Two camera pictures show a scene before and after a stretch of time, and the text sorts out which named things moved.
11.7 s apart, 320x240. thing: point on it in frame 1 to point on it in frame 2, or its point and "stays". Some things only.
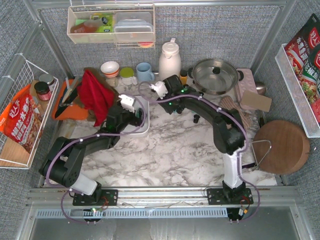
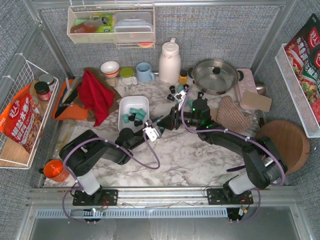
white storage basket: [143, 102] stays
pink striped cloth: [227, 102] stays
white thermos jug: [170, 61] stays
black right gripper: [169, 81] to [176, 118]
